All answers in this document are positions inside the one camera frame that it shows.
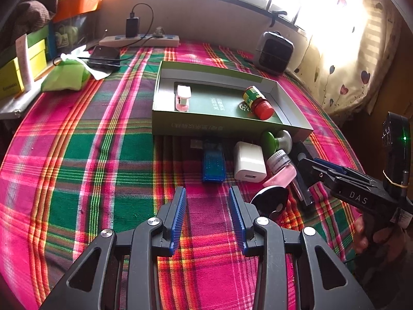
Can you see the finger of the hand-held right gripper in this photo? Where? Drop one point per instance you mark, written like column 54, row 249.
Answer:
column 329, row 165
column 309, row 169

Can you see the white power strip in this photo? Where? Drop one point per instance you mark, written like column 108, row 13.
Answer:
column 161, row 41

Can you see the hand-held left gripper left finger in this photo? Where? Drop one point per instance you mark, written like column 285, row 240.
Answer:
column 179, row 219

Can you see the red-capped bottle with green label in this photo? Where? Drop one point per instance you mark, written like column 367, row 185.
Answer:
column 263, row 108

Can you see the brown cloth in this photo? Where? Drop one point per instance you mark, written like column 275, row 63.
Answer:
column 32, row 13

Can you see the clear storage bin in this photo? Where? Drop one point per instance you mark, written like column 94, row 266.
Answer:
column 74, row 32

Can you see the white tube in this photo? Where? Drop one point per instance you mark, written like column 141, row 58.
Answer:
column 25, row 64

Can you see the black round disc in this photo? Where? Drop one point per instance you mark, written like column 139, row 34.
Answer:
column 271, row 200

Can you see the black charger adapter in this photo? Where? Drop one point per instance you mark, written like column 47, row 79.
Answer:
column 132, row 27

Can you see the white plug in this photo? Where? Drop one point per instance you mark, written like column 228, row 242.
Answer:
column 158, row 32

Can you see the yellow box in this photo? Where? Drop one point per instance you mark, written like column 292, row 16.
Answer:
column 11, row 80

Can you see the white charger adapter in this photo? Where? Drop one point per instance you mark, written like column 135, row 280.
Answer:
column 248, row 163

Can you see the pink green plaid blanket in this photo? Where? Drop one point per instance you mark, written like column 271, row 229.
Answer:
column 96, row 168

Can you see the black rectangular device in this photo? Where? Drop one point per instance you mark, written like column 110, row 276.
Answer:
column 301, row 150

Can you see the pink oblong case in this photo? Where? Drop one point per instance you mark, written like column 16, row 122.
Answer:
column 284, row 177

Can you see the person's right hand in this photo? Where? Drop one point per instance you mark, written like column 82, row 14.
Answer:
column 359, row 235

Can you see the white board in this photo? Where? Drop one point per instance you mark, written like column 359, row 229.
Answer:
column 16, row 106

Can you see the black smartphone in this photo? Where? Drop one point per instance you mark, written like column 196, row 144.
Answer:
column 105, row 56

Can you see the blue translucent plastic case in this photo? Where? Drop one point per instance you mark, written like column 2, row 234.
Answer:
column 213, row 164

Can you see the green cloth pouch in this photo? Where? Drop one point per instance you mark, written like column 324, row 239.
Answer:
column 66, row 76

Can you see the orange bin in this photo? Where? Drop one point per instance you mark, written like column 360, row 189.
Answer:
column 80, row 3

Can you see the green and white suction knob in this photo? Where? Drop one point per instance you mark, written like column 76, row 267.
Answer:
column 272, row 140

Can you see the small clear-lidded jar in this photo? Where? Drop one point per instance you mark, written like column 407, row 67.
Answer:
column 278, row 160

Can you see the grey fan heater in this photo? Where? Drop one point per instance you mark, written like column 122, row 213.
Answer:
column 274, row 53

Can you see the pink and white stapler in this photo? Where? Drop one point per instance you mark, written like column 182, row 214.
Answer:
column 183, row 98

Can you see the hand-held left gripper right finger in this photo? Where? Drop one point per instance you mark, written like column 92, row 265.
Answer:
column 237, row 219

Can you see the heart print curtain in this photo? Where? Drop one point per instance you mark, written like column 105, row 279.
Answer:
column 355, row 55

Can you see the green cardboard box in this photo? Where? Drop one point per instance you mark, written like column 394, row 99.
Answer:
column 200, row 126

